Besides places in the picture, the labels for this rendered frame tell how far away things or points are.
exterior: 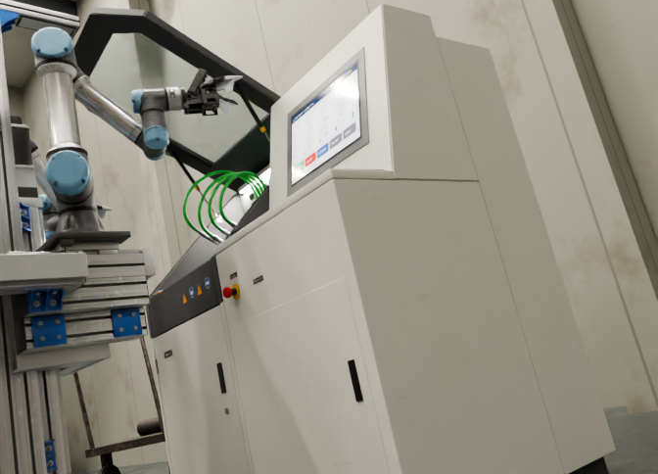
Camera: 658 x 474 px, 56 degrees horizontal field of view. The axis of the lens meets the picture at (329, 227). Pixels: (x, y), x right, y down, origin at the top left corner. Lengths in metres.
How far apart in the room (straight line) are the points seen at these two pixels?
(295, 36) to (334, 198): 3.94
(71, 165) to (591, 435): 1.72
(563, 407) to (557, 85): 1.97
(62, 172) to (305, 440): 1.02
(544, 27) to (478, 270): 2.04
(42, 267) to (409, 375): 1.00
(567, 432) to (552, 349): 0.24
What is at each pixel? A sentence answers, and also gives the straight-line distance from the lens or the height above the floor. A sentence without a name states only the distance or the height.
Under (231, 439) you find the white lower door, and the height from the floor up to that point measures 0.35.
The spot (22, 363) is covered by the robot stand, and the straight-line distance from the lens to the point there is 1.99.
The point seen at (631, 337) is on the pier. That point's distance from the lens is 3.32.
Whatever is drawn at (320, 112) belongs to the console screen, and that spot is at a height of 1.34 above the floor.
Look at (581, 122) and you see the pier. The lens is 3.41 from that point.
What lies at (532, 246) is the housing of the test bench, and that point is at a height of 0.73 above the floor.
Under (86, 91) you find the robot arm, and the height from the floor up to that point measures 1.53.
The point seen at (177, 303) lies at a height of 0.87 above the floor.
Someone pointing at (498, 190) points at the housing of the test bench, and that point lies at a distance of 2.04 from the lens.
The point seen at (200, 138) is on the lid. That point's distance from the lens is 2.89.
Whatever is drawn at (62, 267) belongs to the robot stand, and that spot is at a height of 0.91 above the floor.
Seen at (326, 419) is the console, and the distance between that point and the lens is 1.69.
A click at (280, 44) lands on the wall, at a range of 5.57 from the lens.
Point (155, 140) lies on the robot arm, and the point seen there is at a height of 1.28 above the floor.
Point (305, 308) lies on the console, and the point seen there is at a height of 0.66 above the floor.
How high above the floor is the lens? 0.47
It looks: 14 degrees up
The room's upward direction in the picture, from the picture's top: 13 degrees counter-clockwise
